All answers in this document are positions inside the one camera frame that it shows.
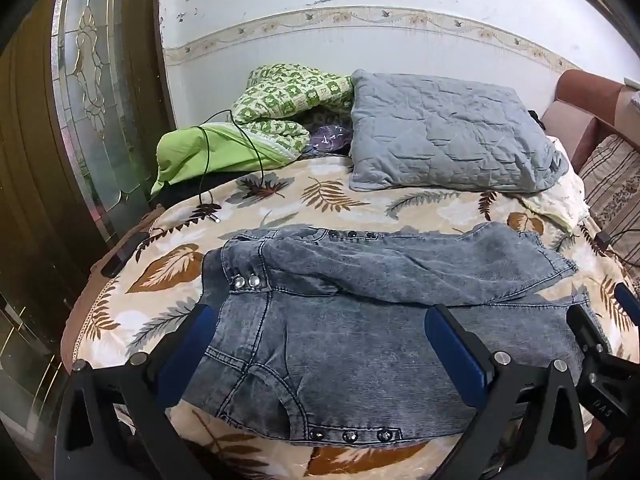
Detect grey quilted pillow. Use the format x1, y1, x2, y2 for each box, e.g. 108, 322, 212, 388
349, 70, 568, 194

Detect grey washed denim pants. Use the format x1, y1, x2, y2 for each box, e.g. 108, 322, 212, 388
183, 222, 589, 448

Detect purple patterned cloth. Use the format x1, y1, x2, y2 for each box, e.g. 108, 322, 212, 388
303, 125, 352, 157

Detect black smartphone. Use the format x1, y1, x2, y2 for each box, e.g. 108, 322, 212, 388
101, 232, 149, 278

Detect wooden door with glass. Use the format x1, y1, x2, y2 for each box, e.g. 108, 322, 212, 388
1, 0, 174, 448

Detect striped brown cushion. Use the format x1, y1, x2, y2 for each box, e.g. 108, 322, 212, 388
579, 134, 639, 266

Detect cream white sheet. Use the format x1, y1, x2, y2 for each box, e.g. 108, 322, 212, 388
518, 136, 589, 233

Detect green patterned quilt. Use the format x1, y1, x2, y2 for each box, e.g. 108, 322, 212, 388
152, 63, 354, 196

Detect leaf-patterned beige bed blanket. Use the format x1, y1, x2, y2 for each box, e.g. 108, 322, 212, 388
62, 157, 639, 479

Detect black charging cable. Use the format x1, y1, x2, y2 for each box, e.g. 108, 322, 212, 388
196, 108, 266, 224

